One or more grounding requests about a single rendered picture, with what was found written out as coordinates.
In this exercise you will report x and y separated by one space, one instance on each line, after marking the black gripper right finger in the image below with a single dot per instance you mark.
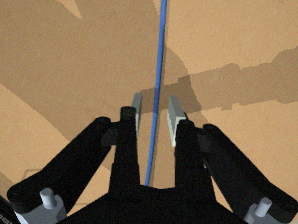
250 195

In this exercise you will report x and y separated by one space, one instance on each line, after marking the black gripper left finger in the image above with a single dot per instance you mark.
43 197

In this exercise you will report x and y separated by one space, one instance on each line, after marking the blue cable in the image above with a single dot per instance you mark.
157 88

